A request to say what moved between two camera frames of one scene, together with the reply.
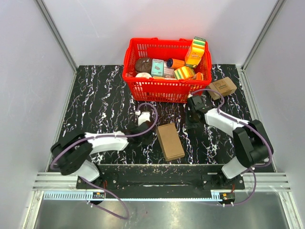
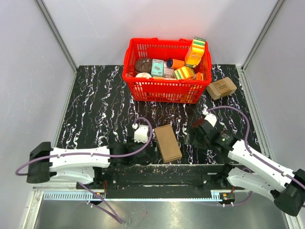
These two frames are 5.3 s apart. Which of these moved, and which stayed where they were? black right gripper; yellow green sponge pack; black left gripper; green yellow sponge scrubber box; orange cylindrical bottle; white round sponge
Moved: black left gripper; black right gripper
Stayed: white round sponge; green yellow sponge scrubber box; yellow green sponge pack; orange cylindrical bottle
